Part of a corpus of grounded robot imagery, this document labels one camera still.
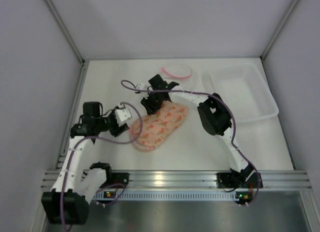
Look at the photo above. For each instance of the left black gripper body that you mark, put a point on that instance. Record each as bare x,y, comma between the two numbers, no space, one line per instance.
116,128

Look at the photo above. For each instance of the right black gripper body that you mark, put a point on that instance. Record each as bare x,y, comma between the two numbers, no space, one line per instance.
154,101

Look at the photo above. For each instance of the floral orange bra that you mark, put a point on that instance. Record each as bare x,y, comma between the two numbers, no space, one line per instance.
156,128

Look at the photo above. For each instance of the white mesh laundry bag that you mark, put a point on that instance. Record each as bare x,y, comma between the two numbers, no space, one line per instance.
180,73

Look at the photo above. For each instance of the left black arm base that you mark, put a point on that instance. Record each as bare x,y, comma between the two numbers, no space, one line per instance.
116,177

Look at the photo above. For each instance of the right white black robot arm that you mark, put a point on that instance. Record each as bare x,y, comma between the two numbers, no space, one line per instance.
216,119

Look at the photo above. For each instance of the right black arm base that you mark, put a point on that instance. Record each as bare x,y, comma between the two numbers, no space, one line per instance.
232,179

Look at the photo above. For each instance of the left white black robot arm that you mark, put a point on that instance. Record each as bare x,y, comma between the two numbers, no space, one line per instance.
68,201

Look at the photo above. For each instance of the clear plastic bin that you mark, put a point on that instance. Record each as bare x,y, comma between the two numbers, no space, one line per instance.
242,87

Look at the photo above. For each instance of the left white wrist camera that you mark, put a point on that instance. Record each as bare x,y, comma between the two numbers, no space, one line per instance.
122,114

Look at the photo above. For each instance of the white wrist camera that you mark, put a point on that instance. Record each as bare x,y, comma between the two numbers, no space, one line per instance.
141,88
122,114

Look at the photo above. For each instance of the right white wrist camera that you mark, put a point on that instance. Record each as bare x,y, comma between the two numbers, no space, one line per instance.
141,88

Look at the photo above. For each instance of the slotted grey cable duct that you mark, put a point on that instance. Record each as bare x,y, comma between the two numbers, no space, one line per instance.
171,195

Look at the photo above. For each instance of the aluminium front rail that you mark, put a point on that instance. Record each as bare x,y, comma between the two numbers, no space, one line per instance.
282,180

